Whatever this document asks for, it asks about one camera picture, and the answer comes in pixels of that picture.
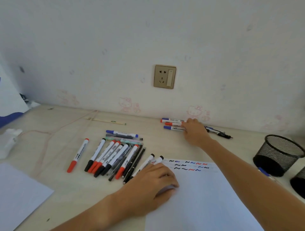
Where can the black mesh cup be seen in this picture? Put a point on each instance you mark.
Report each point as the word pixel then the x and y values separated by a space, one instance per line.
pixel 299 185
pixel 276 152

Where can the person's left hand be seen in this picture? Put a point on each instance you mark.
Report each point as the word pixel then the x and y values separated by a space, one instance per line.
pixel 145 192

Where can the white plastic bag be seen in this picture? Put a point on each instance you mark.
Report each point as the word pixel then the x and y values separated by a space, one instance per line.
pixel 9 100

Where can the white paper sheet with squiggles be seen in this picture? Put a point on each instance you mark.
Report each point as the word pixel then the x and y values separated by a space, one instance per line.
pixel 202 202

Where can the person's right forearm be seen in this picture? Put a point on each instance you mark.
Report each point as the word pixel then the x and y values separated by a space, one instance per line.
pixel 257 188

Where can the blank white paper sheet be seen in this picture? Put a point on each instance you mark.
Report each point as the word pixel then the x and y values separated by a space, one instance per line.
pixel 19 197

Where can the crumpled white tissue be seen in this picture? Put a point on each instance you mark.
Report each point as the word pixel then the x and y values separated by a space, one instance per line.
pixel 8 142

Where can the light wooden table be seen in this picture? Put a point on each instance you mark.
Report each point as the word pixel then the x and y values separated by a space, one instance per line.
pixel 71 190

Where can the gold wall socket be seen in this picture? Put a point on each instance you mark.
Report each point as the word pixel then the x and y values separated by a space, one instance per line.
pixel 160 77

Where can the paper-wrapped chopsticks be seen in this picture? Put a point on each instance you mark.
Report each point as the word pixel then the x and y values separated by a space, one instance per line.
pixel 104 121

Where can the pile of assorted pens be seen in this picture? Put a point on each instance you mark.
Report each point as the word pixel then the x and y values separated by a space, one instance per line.
pixel 172 124

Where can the mint green slim pen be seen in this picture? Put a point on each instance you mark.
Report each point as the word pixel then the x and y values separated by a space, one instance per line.
pixel 131 142

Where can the person's right hand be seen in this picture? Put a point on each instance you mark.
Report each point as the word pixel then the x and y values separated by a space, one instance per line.
pixel 197 133

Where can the black slim pen silver tip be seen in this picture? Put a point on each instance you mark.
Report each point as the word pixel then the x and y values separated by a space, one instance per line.
pixel 138 151
pixel 137 161

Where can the black gel pen clear grip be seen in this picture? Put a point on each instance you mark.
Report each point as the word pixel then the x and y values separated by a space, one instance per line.
pixel 119 136

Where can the small white scrap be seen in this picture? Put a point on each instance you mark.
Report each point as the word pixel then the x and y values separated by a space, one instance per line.
pixel 33 104

